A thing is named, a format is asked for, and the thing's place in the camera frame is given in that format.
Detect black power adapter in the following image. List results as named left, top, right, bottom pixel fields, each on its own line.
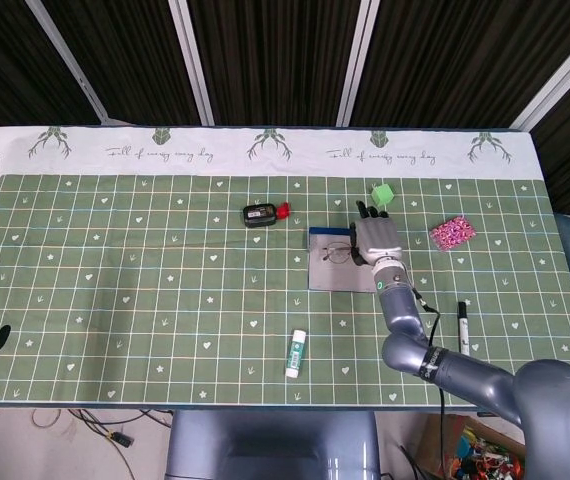
left=105, top=429, right=134, bottom=448

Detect pink patterned box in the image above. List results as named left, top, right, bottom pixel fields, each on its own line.
left=428, top=214, right=479, bottom=252

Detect thin wire-frame eyeglasses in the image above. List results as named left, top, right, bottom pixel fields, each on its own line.
left=321, top=240, right=362, bottom=265

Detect colourful toy pile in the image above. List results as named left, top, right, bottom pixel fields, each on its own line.
left=451, top=414, right=527, bottom=480

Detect black bottle red cap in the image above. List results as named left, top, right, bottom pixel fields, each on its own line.
left=240, top=200, right=293, bottom=230

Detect grey glasses case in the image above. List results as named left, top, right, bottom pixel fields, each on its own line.
left=307, top=226, right=383, bottom=293

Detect white green glue stick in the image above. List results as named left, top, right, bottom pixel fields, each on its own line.
left=284, top=328, right=309, bottom=379

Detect grey-blue robot torso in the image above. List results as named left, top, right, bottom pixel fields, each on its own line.
left=164, top=410, right=382, bottom=480

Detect green cube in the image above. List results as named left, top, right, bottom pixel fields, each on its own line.
left=369, top=183, right=395, bottom=207

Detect white partition post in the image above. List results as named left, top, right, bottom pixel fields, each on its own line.
left=336, top=0, right=387, bottom=127
left=26, top=0, right=113, bottom=127
left=169, top=0, right=215, bottom=127
left=509, top=21, right=570, bottom=132

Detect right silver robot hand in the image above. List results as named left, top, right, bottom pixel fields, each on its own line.
left=349, top=199, right=407, bottom=269

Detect dark pleated curtain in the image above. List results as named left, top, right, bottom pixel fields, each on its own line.
left=0, top=0, right=570, bottom=222

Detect tangled black floor cables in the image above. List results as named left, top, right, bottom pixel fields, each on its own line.
left=0, top=406, right=174, bottom=480

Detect black white marker pen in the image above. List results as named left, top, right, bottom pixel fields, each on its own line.
left=456, top=300, right=472, bottom=357

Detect green grid tablecloth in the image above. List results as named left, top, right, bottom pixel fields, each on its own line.
left=0, top=124, right=570, bottom=407

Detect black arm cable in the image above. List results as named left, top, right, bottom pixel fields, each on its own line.
left=411, top=286, right=449, bottom=480

